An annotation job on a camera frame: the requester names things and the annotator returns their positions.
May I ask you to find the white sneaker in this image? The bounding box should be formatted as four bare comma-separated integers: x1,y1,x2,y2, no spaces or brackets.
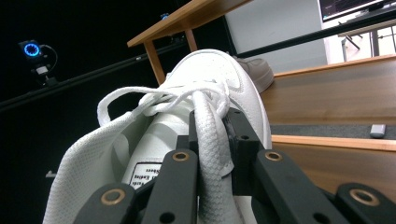
41,49,274,224
233,56,276,94

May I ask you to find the small grey adapter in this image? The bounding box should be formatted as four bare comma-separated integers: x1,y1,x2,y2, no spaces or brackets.
369,123,388,140

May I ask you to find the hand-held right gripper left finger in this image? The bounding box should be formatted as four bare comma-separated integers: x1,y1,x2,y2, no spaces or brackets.
140,109,201,224

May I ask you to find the wooden three-tier shoe rack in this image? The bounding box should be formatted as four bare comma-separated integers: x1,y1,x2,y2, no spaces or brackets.
126,0,396,204

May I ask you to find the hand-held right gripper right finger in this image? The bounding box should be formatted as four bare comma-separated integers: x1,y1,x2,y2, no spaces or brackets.
222,106,351,224

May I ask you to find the computer monitor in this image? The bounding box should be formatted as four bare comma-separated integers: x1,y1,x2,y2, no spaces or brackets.
318,0,396,23

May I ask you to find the camera with blue ring light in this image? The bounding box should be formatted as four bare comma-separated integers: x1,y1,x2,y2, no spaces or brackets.
17,38,60,89

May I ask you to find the black horizontal pole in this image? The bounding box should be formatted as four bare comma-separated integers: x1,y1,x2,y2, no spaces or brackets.
0,40,191,114
234,8,396,60

